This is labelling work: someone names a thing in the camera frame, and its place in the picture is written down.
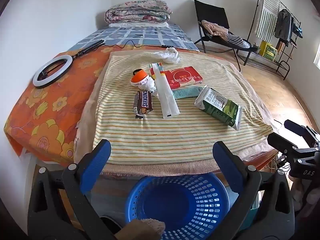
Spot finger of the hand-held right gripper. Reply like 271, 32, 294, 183
284, 119, 313, 137
267, 132, 300, 155

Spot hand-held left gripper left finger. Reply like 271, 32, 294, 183
27, 139, 112, 240

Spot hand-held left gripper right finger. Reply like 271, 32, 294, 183
212, 141, 295, 240

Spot green and white milk carton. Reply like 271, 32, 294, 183
194, 85, 243, 131

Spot blue plastic basket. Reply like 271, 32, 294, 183
125, 174, 230, 240

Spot brown chocolate bar wrapper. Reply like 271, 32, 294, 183
132, 91, 153, 120

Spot teal packet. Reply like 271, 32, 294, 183
172, 86, 204, 99

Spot long white wrapper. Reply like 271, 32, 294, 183
149, 62, 180, 120

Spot white tissue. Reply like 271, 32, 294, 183
143, 76, 159, 97

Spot orange and white cup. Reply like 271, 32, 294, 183
130, 70, 154, 88

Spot red cardboard box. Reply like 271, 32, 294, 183
164, 66, 203, 91

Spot white plastic bag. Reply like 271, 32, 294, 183
152, 47, 181, 64

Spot person's right hand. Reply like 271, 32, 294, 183
290, 174, 308, 205

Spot beige terry towel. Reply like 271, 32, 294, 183
74, 50, 279, 178

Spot black clothes rack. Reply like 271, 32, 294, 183
247, 0, 304, 80

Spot window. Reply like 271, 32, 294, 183
312, 45, 320, 69

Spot orange floral bedsheet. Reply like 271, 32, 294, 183
4, 44, 280, 170

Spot beige fuzzy cloth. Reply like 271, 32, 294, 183
115, 219, 166, 240

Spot yellow crate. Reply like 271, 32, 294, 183
259, 41, 278, 62

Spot teal hanging garment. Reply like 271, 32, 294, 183
292, 21, 304, 39

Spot dark hanging jacket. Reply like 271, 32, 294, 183
274, 9, 294, 47

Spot striped garment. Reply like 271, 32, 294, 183
226, 34, 252, 48

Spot green striped hanging towel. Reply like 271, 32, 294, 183
255, 0, 280, 42

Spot beige clothes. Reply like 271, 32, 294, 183
201, 20, 229, 37

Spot blue plaid bedsheet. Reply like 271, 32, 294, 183
66, 22, 200, 53

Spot black folding chair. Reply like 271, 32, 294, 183
194, 0, 258, 72

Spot folded floral quilt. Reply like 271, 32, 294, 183
104, 0, 173, 23

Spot ring light with black stand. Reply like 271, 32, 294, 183
32, 39, 105, 89

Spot black cable with controller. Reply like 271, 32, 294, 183
101, 40, 175, 48

